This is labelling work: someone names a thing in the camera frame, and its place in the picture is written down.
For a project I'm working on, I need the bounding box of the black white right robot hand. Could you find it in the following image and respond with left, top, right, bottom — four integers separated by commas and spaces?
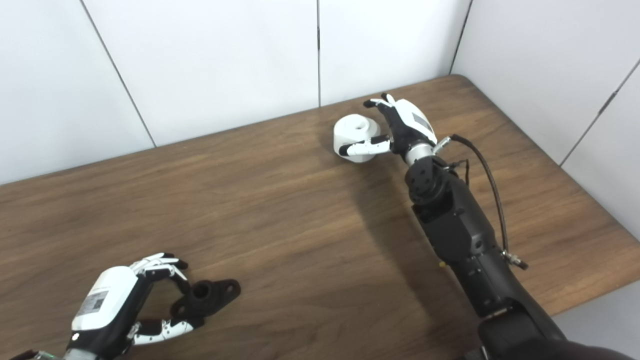
338, 93, 439, 157

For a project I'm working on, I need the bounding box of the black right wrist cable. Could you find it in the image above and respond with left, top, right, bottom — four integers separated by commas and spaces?
432, 133, 529, 271

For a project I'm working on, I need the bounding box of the black flanged holder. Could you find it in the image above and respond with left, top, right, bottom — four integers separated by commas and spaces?
170, 278, 242, 321

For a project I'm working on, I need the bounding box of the round white piece with holes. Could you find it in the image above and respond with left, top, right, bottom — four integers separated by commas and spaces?
333, 114, 388, 164

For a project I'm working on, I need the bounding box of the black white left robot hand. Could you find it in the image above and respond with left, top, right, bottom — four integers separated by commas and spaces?
65, 252, 196, 360

